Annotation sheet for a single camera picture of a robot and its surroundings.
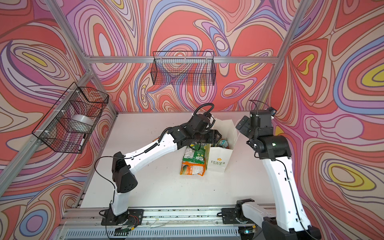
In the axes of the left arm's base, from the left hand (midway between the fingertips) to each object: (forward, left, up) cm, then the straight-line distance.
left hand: (221, 136), depth 74 cm
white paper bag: (-8, +1, -10) cm, 13 cm away
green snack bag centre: (+3, +13, -23) cm, 26 cm away
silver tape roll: (+3, +66, +8) cm, 67 cm away
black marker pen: (-2, +69, -1) cm, 69 cm away
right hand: (-2, -12, +6) cm, 13 cm away
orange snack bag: (-7, +16, -23) cm, 29 cm away
